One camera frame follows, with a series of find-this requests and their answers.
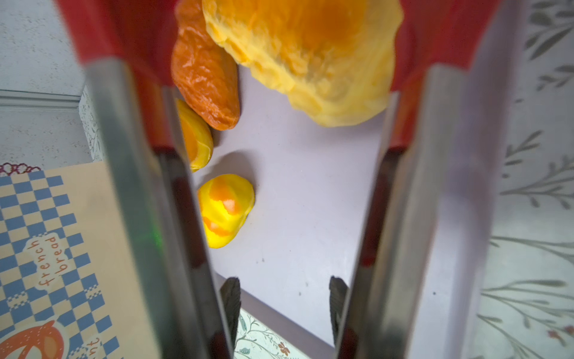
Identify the yellow corn-like bread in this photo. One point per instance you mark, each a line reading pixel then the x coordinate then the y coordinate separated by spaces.
pixel 334 60

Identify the lavender plastic tray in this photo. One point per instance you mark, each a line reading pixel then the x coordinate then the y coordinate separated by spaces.
pixel 313 185

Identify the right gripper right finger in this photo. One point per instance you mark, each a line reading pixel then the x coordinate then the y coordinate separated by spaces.
pixel 338 291

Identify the red metal kitchen tongs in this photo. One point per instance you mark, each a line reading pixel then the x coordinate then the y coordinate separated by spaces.
pixel 423 246

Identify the blue checkered paper bag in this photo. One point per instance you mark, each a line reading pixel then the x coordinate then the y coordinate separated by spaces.
pixel 69 287

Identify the glazed striped bun bread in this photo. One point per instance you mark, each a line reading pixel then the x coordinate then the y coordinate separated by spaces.
pixel 204 73

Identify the yellow twisted bread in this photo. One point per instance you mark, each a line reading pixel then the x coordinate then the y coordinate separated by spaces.
pixel 225 203

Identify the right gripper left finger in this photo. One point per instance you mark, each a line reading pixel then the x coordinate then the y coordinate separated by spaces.
pixel 230 293

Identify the round orange tart bread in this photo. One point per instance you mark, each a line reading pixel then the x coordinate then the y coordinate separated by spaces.
pixel 197 136

